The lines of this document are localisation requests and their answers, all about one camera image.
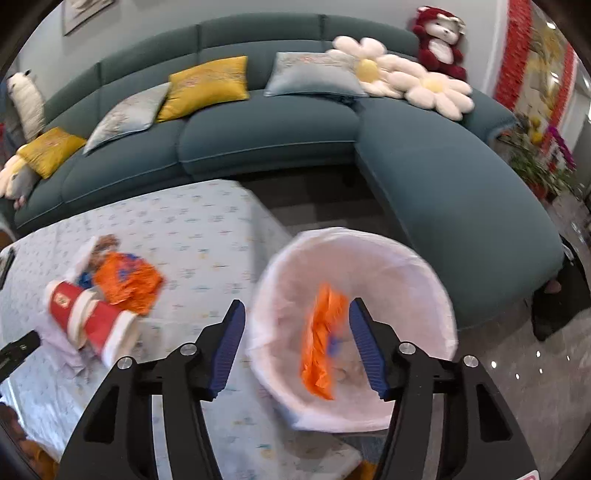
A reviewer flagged red decorative wall panel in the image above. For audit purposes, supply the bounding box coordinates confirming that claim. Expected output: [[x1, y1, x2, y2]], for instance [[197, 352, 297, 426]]
[[493, 0, 578, 158]]

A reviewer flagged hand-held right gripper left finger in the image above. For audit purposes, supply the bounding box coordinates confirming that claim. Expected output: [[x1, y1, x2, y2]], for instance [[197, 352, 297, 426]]
[[58, 299, 246, 480]]

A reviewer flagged white flower plush toy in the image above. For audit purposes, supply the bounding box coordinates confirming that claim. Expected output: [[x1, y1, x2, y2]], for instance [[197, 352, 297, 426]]
[[0, 154, 40, 210]]

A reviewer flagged white brown snack packet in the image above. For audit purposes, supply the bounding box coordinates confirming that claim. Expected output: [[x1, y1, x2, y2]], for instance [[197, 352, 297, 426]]
[[76, 234, 123, 287]]

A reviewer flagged white panda plush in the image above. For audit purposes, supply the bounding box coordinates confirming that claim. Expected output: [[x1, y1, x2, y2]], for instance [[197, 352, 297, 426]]
[[7, 69, 47, 141]]

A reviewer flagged teal sofa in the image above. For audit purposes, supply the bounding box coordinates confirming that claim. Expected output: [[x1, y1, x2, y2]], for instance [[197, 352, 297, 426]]
[[11, 13, 566, 330]]

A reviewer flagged white lined trash bin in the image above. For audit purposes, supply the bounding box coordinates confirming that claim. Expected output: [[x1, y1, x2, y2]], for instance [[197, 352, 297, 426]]
[[245, 228, 459, 435]]

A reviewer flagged black remote control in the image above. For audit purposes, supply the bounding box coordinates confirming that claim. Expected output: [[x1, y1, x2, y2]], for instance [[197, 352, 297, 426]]
[[0, 249, 16, 289]]

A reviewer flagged orange snack wrapper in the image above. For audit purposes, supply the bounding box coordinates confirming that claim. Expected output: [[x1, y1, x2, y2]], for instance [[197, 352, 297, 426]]
[[92, 251, 164, 317], [300, 284, 351, 401]]

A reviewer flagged small framed picture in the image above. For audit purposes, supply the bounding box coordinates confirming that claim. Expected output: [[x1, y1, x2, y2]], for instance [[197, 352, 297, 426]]
[[62, 0, 115, 37]]

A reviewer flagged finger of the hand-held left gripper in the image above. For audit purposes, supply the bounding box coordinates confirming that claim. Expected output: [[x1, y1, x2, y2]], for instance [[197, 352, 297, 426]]
[[0, 330, 41, 383]]

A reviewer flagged orange brown object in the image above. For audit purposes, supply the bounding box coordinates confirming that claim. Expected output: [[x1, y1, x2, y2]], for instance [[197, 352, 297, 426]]
[[0, 401, 61, 480]]

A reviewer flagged light blue embroidered cushion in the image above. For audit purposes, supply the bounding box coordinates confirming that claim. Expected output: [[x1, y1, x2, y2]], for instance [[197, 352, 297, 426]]
[[263, 52, 370, 99], [82, 82, 172, 157]]

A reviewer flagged white flower cushion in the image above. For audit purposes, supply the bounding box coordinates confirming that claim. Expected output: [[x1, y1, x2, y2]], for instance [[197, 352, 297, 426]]
[[383, 54, 475, 121], [327, 36, 416, 99]]

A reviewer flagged potted orchid plant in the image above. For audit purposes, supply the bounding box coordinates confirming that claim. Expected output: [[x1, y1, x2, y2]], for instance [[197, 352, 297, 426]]
[[501, 113, 578, 199]]

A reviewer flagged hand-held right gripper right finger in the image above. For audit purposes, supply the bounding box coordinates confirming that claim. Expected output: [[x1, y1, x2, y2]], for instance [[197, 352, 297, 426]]
[[348, 298, 539, 480]]

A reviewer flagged yellow embroidered cushion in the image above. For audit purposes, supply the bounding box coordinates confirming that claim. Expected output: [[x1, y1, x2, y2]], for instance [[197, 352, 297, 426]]
[[17, 127, 88, 180], [156, 55, 250, 123]]

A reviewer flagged red plush bear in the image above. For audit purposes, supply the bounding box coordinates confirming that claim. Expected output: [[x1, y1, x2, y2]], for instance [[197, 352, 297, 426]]
[[412, 6, 468, 81]]

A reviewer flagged white tissue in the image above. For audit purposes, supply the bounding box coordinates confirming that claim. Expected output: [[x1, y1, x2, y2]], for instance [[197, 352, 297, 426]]
[[39, 318, 112, 377]]

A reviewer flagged red paper cup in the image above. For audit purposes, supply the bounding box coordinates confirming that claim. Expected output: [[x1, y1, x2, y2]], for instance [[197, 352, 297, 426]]
[[44, 281, 100, 349], [85, 305, 140, 367]]

